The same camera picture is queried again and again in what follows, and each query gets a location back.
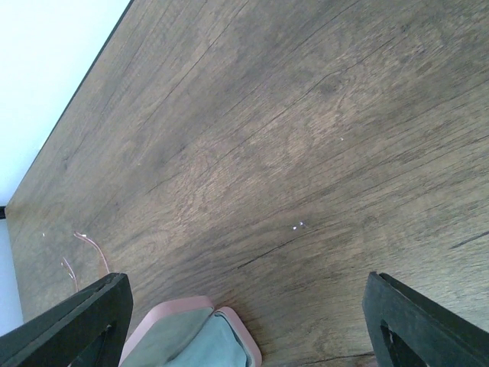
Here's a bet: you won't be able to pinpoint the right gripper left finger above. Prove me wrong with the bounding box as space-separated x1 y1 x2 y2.
1 273 133 366

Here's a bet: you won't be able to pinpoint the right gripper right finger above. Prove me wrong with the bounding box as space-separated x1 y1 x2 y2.
362 272 488 366

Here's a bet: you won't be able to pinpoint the blue cleaning cloth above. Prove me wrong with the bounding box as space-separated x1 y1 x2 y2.
121 310 252 366

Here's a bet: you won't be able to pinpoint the orange sunglasses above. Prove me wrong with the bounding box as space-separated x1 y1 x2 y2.
60 231 111 293

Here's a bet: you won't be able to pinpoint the pink glasses case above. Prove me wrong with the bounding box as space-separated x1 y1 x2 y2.
119 296 263 366

